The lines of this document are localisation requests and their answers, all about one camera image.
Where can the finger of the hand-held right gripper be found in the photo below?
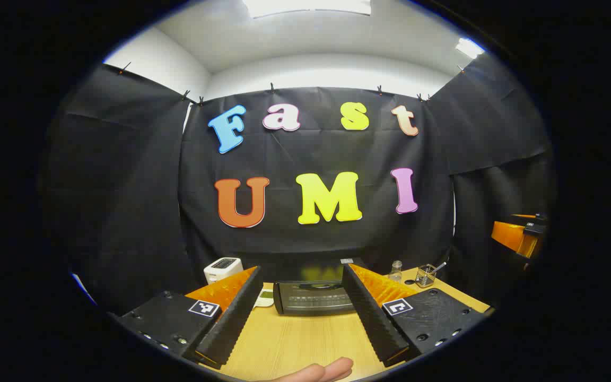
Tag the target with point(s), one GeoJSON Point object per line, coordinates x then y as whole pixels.
{"type": "Point", "coordinates": [512, 236]}

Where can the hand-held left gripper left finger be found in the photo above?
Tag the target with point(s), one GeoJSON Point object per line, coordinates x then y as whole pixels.
{"type": "Point", "coordinates": [231, 318]}

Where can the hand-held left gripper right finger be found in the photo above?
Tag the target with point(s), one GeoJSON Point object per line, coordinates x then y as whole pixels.
{"type": "Point", "coordinates": [374, 318]}

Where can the black electric oven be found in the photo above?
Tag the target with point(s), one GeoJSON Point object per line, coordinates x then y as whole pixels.
{"type": "Point", "coordinates": [311, 303]}

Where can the white divided seasoning dish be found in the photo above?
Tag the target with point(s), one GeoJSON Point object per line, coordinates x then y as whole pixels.
{"type": "Point", "coordinates": [264, 300]}

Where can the clear bottle with yellow label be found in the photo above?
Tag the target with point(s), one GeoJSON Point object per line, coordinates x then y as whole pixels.
{"type": "Point", "coordinates": [395, 273]}

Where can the white toaster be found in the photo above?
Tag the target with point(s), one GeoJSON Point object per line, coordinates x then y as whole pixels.
{"type": "Point", "coordinates": [220, 269]}

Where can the metal mesh holder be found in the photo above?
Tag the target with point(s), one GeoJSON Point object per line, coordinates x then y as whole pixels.
{"type": "Point", "coordinates": [425, 277]}

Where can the metal spoon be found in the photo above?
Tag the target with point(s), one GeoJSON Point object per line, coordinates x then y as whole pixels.
{"type": "Point", "coordinates": [439, 265]}

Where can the black backdrop cloth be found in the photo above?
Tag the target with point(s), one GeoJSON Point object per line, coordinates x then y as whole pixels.
{"type": "Point", "coordinates": [311, 244]}

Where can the small ceiling light panel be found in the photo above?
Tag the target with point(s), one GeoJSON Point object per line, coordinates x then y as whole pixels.
{"type": "Point", "coordinates": [469, 48]}

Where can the large ceiling light panel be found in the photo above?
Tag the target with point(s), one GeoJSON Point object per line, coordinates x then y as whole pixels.
{"type": "Point", "coordinates": [305, 6]}

